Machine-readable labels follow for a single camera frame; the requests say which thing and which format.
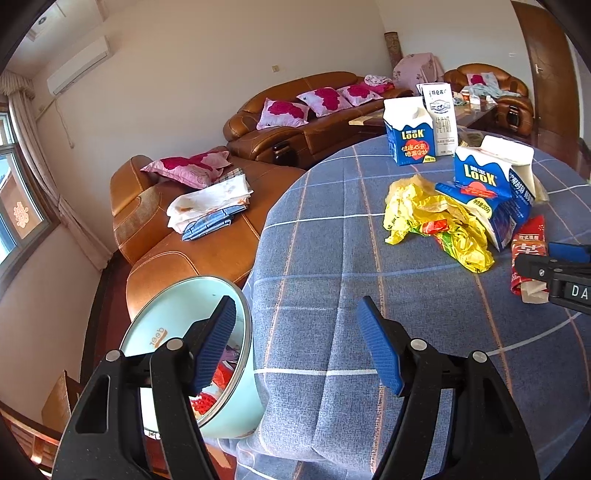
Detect wooden coffee table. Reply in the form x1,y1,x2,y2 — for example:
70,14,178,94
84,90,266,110
349,103,497,134

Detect pink floral pillow right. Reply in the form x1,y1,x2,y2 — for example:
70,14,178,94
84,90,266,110
338,83,383,107

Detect brown leather armchair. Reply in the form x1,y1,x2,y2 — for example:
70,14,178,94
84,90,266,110
444,63,534,137

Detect brown leather long sofa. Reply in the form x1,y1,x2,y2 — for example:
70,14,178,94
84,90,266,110
222,71,415,169

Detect standing blue LOOK carton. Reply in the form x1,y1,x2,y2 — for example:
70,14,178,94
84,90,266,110
383,97,436,166

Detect pink floral pillow left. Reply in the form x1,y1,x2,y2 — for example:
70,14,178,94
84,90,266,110
256,98,310,131

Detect folded white cloth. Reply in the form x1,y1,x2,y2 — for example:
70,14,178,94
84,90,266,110
166,174,253,234

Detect blue plaid tablecloth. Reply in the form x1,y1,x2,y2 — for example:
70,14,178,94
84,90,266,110
221,137,590,479

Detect light green trash bin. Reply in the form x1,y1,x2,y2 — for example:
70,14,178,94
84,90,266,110
119,275,264,440

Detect folded blue striped cloth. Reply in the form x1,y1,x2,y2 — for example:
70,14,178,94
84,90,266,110
181,205,247,241

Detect red snack packet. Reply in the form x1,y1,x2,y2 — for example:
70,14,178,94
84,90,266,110
510,215,549,305

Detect pink covered side stand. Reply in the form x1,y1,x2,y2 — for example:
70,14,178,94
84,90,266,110
392,53,444,95

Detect window with frame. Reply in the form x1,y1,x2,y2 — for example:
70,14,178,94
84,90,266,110
0,102,56,296

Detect white tall milk carton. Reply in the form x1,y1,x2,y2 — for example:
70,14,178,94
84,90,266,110
417,82,459,157

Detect red orange crinkled wrapper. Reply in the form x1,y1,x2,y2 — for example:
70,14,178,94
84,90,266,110
211,361,235,391

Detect clear dark snack sachets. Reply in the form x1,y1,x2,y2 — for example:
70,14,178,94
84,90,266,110
458,128,485,148

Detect blue look carton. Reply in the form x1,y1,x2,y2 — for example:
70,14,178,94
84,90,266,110
436,135,536,251
383,97,436,166

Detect white wall air conditioner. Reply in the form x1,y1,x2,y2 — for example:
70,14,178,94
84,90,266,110
47,36,111,96

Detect brown leather chaise sofa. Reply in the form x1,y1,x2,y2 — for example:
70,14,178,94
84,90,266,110
110,147,304,317

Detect brown wooden door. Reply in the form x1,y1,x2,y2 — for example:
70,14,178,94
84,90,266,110
512,1,580,143

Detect purple snack wrapper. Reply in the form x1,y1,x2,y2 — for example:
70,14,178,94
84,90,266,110
221,345,239,370

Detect pink floral pillow middle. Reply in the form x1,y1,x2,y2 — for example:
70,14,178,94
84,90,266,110
297,87,352,118

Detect yellow plastic bag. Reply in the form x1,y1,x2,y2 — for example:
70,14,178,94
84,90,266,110
383,174,494,274

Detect beige curtain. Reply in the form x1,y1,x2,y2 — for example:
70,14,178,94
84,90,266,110
1,70,112,271

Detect red foam net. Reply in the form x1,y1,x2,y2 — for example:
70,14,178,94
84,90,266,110
189,392,217,419

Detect pink floral pillow on chaise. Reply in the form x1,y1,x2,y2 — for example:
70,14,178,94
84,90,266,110
141,150,231,190

